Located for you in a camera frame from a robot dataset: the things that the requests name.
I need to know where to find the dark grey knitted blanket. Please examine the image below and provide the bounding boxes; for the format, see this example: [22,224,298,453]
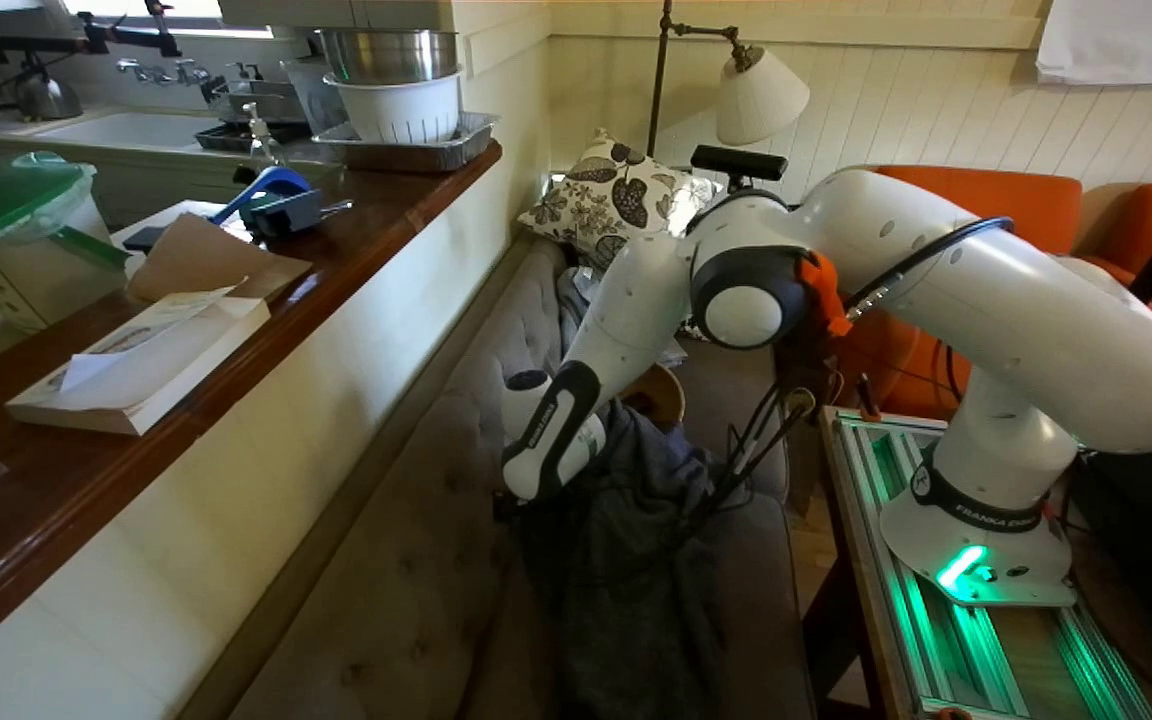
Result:
[508,405,723,720]

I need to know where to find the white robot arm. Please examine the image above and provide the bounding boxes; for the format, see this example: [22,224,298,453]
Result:
[503,166,1152,609]

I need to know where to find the grey tufted sofa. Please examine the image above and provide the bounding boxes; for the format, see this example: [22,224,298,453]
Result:
[178,238,817,720]

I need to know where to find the orange armchair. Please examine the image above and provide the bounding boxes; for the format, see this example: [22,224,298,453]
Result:
[828,162,1152,419]

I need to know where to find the white pot on tray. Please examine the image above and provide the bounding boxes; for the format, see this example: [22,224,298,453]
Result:
[316,27,492,177]

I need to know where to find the white floor lamp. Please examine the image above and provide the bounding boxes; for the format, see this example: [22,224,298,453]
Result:
[646,0,811,149]

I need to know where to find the blue black tool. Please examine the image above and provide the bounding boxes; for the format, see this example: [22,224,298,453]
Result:
[214,162,350,245]

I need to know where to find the brown cardboard piece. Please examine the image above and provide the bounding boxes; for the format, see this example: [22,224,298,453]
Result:
[127,214,312,299]

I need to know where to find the aluminium robot mounting table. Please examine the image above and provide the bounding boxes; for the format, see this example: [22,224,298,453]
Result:
[806,409,1152,720]

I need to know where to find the wooden counter shelf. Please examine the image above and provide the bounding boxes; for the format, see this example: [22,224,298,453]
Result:
[0,145,503,622]

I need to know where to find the green lidded plastic container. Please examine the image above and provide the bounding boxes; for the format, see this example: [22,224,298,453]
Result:
[0,151,120,265]

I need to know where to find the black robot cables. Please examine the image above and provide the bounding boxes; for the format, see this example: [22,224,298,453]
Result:
[699,210,1022,512]

